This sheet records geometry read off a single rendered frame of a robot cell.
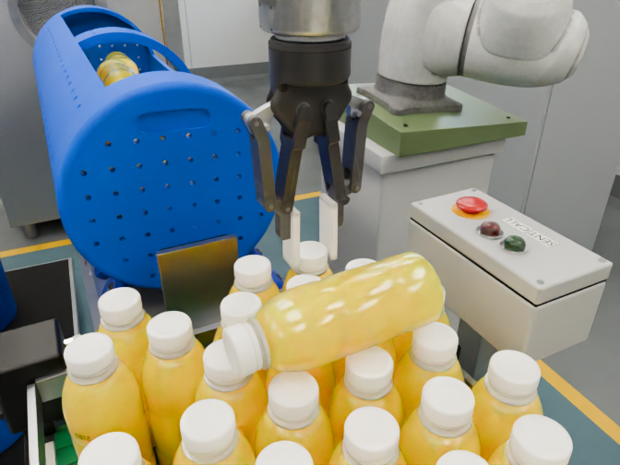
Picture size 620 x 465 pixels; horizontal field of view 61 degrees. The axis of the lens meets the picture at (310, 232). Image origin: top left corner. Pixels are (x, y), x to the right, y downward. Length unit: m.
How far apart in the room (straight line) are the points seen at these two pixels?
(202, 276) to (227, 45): 5.46
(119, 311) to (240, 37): 5.66
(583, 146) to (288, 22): 2.04
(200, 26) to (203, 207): 5.31
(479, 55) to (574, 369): 1.39
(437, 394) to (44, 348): 0.41
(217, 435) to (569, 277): 0.35
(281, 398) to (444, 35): 0.87
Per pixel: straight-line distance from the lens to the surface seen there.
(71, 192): 0.66
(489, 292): 0.57
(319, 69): 0.47
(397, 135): 1.05
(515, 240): 0.57
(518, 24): 1.08
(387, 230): 1.16
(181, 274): 0.66
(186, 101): 0.65
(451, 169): 1.19
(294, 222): 0.53
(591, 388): 2.15
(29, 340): 0.65
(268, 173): 0.50
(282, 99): 0.49
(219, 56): 6.06
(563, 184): 2.42
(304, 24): 0.45
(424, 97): 1.17
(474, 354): 0.68
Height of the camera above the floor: 1.38
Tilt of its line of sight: 29 degrees down
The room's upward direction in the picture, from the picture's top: straight up
